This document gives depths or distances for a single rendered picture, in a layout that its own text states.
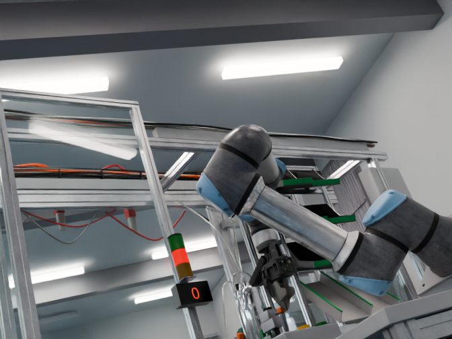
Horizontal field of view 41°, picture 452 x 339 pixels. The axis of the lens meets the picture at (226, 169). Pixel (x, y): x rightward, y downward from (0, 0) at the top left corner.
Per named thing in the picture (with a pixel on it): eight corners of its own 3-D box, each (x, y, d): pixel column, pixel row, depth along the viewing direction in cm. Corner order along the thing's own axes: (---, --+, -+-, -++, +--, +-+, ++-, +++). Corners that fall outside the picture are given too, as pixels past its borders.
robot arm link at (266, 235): (247, 239, 195) (266, 237, 200) (251, 251, 193) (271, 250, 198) (260, 229, 190) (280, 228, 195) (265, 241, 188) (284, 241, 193)
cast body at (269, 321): (285, 325, 189) (278, 303, 192) (274, 327, 186) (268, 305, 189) (270, 333, 194) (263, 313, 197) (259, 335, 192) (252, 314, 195)
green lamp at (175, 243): (188, 247, 200) (184, 234, 202) (175, 248, 197) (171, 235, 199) (181, 253, 203) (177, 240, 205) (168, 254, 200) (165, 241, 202)
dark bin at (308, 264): (344, 263, 210) (342, 242, 210) (314, 268, 204) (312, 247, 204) (298, 259, 235) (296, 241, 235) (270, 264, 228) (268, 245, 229)
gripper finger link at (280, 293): (288, 306, 180) (278, 277, 184) (276, 313, 184) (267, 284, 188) (296, 305, 182) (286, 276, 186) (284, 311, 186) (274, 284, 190)
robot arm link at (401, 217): (440, 208, 145) (391, 180, 146) (415, 256, 143) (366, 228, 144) (422, 211, 157) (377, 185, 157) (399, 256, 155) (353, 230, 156)
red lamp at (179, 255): (192, 261, 198) (188, 247, 200) (179, 262, 195) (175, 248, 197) (185, 267, 201) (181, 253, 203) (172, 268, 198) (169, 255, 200)
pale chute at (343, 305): (370, 316, 200) (372, 304, 199) (340, 323, 194) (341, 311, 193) (319, 282, 224) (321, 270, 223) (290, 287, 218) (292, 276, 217)
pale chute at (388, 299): (399, 311, 209) (400, 298, 208) (370, 317, 203) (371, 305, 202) (347, 278, 233) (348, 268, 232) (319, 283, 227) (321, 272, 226)
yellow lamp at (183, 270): (196, 275, 196) (192, 261, 198) (183, 276, 193) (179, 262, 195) (189, 281, 199) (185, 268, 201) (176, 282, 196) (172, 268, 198)
